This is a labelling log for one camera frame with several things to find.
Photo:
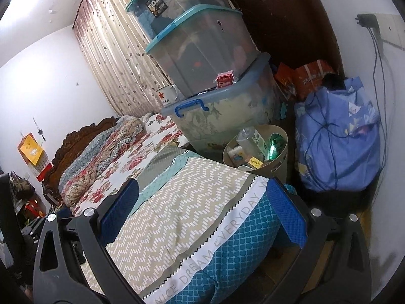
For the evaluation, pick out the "lower storage bin blue handle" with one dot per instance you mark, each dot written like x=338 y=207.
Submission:
x=210 y=120

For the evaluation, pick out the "floral pillow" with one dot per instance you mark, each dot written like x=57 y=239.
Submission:
x=104 y=149

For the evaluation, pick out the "crushed green soda can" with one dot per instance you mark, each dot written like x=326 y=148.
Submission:
x=276 y=144

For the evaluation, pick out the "clear plastic bottle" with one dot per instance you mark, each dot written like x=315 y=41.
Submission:
x=252 y=143

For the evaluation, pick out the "leaf patterned curtain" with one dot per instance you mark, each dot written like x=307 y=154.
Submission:
x=114 y=46

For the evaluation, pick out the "carved wooden headboard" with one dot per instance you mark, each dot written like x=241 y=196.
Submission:
x=71 y=148

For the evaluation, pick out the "yellow red cardboard box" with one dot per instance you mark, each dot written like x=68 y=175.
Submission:
x=255 y=163

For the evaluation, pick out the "beige round trash bin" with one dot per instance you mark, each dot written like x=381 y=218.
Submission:
x=270 y=169

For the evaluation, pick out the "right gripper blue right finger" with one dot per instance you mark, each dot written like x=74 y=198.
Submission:
x=292 y=220

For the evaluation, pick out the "chevron patterned bed blanket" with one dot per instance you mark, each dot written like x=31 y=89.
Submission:
x=197 y=231

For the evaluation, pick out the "small red box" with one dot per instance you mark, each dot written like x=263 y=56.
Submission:
x=224 y=79

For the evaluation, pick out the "middle teal-lid storage bin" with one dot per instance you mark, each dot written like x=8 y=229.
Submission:
x=201 y=43

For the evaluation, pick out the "blue cloth bundle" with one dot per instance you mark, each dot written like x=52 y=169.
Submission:
x=338 y=139

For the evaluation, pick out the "cluttered storage shelf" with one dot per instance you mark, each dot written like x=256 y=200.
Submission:
x=26 y=201

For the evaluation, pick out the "floral bed quilt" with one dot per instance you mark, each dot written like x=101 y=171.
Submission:
x=159 y=132

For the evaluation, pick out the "yellow red wall calendar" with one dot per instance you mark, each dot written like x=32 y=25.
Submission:
x=34 y=156

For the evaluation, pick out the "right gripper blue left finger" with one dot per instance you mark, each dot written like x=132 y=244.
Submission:
x=115 y=209

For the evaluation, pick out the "white enamel mug red star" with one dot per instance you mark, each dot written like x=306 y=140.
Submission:
x=170 y=95

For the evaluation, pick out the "red gift boxes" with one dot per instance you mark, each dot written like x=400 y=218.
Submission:
x=297 y=84

